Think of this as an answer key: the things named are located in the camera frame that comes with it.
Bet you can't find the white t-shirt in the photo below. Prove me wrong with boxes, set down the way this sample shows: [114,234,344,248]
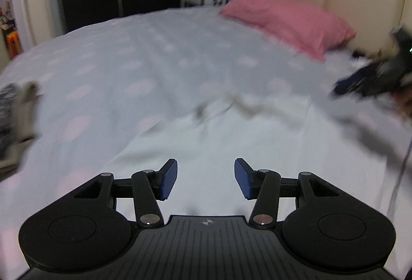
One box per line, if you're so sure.
[105,95,411,276]

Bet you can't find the person's right hand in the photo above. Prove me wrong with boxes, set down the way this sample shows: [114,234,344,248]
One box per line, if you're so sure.
[391,86,412,116]

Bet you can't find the pink pillow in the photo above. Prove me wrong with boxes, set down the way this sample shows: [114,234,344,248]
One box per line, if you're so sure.
[219,0,356,61]

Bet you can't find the grey polka dot bedsheet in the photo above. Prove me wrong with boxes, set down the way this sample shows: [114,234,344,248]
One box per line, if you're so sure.
[1,7,403,279]

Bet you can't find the black patterned folded garment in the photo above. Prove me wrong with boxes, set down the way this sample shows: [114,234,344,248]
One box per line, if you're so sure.
[0,83,18,159]

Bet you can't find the beige folded trousers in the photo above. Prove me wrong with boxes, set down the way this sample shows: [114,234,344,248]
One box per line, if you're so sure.
[1,81,38,176]

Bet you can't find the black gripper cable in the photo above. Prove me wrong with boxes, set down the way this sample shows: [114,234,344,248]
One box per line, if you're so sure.
[388,138,412,220]

